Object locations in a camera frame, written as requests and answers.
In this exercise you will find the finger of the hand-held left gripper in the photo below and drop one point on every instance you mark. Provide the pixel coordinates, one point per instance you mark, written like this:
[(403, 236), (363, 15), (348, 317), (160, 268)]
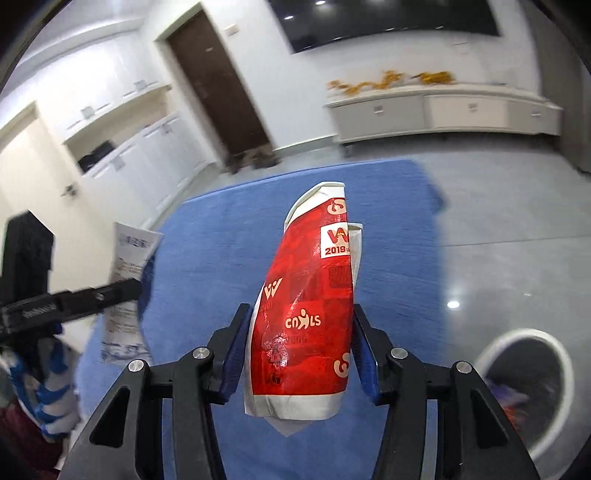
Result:
[(115, 291)]

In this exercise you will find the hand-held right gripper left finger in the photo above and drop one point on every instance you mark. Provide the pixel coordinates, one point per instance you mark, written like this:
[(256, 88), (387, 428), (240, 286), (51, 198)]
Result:
[(233, 357)]

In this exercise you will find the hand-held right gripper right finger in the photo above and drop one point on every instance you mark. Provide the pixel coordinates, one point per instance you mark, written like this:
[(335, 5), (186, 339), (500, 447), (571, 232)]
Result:
[(365, 362)]

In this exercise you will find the white printed wrapper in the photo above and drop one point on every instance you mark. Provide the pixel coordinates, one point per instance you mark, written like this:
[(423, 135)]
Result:
[(131, 249)]

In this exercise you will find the red and white packet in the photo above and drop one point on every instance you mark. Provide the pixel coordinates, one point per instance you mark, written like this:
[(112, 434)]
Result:
[(300, 300)]

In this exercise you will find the white round waste bin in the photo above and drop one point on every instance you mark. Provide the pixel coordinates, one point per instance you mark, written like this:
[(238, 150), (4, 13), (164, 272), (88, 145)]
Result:
[(547, 348)]

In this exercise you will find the person's left forearm striped sleeve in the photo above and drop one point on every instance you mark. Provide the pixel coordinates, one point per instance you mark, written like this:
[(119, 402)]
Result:
[(51, 383)]

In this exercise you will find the blue terry table cloth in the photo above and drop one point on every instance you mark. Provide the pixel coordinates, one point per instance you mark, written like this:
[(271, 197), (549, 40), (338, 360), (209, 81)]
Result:
[(207, 249)]

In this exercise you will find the dark red cloth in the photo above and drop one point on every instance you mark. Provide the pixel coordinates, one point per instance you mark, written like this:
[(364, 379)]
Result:
[(23, 434)]

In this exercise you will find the white base cabinet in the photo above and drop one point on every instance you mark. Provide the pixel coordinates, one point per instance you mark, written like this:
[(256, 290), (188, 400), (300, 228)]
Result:
[(147, 170)]

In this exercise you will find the black box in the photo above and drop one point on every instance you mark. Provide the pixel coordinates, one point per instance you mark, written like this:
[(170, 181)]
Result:
[(94, 157)]

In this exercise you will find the white room door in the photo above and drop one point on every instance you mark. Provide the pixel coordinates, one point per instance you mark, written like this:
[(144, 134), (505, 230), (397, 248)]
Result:
[(37, 175)]

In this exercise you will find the purple wrapper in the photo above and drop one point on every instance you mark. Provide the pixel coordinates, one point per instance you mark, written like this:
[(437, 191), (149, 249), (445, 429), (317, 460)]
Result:
[(508, 394)]

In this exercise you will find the brown shoe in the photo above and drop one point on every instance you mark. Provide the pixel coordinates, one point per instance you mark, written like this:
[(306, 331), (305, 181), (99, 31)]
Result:
[(264, 158), (238, 162)]

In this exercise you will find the dark brown entrance door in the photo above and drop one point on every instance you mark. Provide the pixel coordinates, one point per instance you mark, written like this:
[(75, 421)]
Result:
[(217, 83)]

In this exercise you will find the white television stand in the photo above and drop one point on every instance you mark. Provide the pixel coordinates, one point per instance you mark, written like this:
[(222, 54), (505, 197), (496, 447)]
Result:
[(392, 113)]

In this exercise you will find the golden dragon ornament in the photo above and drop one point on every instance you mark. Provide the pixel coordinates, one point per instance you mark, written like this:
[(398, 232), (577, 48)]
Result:
[(369, 84)]

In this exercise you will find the golden tiger ornament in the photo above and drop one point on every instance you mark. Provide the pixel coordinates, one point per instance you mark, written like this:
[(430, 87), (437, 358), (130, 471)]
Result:
[(436, 77)]

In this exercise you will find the wall light switch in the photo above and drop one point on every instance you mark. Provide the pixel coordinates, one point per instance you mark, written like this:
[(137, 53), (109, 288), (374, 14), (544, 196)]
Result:
[(232, 31)]

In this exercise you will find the wall-mounted black television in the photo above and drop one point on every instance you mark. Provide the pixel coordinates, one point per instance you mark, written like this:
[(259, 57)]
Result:
[(392, 18)]

